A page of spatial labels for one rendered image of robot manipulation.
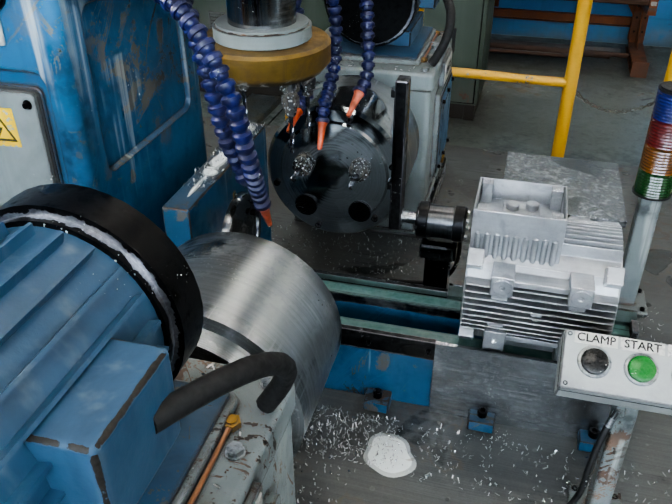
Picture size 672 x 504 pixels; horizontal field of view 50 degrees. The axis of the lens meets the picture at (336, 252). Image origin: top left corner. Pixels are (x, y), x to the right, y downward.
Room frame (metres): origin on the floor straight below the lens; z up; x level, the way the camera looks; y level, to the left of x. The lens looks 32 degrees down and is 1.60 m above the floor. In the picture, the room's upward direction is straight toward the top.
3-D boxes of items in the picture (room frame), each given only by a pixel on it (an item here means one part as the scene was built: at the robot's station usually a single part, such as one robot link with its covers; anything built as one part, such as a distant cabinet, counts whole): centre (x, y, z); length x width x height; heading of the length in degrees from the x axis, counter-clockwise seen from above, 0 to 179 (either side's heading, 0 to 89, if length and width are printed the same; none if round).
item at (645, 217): (1.10, -0.54, 1.01); 0.08 x 0.08 x 0.42; 75
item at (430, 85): (1.52, -0.09, 0.99); 0.35 x 0.31 x 0.37; 165
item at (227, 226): (0.97, 0.15, 1.02); 0.15 x 0.02 x 0.15; 165
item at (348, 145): (1.27, -0.03, 1.04); 0.41 x 0.25 x 0.25; 165
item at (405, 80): (1.04, -0.10, 1.12); 0.04 x 0.03 x 0.26; 75
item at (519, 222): (0.86, -0.25, 1.11); 0.12 x 0.11 x 0.07; 75
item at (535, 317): (0.85, -0.29, 1.02); 0.20 x 0.19 x 0.19; 75
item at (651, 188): (1.10, -0.54, 1.05); 0.06 x 0.06 x 0.04
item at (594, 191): (1.35, -0.47, 0.86); 0.27 x 0.24 x 0.12; 165
